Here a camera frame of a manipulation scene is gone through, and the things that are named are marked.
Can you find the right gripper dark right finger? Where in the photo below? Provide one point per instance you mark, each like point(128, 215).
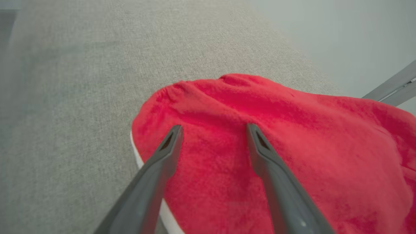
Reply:
point(286, 201)

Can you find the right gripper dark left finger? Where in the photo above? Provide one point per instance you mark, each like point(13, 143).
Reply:
point(146, 191)

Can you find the red and white sports shirt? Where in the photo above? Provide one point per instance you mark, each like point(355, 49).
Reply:
point(308, 146)

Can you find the grey fabric sofa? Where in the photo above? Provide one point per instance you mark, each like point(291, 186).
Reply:
point(81, 97)

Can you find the grey metal frame bracket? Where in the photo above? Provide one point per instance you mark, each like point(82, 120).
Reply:
point(393, 91)

